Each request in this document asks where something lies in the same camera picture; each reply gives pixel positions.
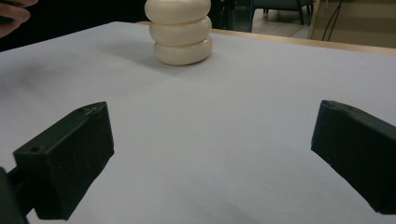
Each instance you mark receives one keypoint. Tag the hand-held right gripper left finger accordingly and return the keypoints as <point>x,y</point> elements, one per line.
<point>67,161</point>

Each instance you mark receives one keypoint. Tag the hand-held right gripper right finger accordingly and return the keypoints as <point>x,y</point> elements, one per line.
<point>358,149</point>

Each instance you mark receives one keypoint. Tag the cream ribbed cup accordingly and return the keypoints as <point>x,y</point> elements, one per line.
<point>180,31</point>

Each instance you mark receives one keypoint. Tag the light wooden partition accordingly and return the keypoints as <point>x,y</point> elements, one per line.
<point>364,25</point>

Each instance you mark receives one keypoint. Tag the white table cover sheet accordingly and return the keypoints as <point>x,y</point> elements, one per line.
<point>202,124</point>

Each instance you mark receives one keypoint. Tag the dark chair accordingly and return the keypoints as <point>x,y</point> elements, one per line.
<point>280,7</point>

